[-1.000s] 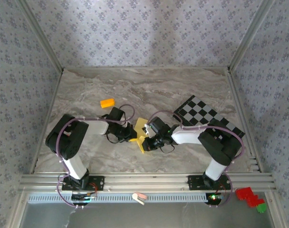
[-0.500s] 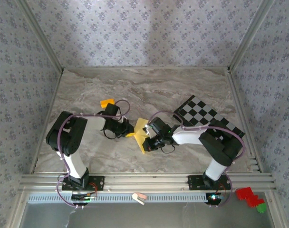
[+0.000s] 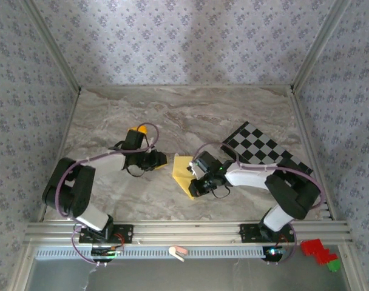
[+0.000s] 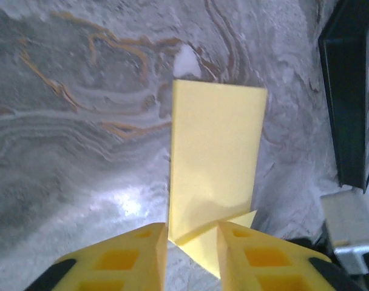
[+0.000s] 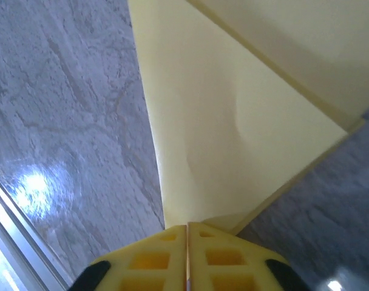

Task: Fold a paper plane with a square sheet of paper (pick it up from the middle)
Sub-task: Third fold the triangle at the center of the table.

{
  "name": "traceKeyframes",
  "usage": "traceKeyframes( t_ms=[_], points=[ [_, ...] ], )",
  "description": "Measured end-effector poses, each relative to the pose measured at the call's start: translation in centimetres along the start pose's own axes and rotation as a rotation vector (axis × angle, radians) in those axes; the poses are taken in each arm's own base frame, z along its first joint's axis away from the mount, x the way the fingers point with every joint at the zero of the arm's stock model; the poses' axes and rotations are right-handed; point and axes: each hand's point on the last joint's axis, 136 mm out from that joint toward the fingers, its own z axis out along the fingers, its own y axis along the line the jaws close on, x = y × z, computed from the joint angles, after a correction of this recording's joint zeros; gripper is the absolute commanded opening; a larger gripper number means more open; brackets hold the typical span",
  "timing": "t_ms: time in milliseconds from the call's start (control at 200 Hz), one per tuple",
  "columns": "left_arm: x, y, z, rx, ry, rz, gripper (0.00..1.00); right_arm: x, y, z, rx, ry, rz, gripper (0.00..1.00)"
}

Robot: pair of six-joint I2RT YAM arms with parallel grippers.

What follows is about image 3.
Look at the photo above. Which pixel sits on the pink white clip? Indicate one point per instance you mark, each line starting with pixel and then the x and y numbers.
pixel 178 251

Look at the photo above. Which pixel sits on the black grey chessboard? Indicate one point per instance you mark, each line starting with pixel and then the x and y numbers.
pixel 254 142

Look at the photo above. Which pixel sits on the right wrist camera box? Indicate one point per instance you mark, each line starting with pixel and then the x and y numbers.
pixel 207 162

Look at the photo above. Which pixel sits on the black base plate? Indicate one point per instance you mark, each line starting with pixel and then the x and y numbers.
pixel 248 233
pixel 127 233

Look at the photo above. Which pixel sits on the small circuit board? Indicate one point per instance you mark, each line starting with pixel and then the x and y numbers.
pixel 107 253
pixel 274 252

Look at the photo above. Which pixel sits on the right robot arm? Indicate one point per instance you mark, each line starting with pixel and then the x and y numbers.
pixel 251 179

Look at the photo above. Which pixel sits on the orange rectangular block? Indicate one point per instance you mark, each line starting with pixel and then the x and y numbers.
pixel 143 129

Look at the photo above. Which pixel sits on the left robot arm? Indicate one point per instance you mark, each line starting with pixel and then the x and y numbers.
pixel 93 216

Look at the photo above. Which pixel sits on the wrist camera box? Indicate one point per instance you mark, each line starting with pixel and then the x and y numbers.
pixel 136 139
pixel 207 162

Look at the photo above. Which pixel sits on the yellow paper sheet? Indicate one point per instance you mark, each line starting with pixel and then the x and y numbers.
pixel 180 169

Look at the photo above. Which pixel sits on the red toy brick stack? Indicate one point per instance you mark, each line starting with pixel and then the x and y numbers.
pixel 312 247

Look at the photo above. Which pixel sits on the green toy brick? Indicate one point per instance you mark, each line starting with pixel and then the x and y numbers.
pixel 333 265

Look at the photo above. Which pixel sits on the aluminium frame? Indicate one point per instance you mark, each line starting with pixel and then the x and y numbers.
pixel 187 232

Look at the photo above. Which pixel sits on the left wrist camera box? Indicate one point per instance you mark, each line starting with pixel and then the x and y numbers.
pixel 136 139

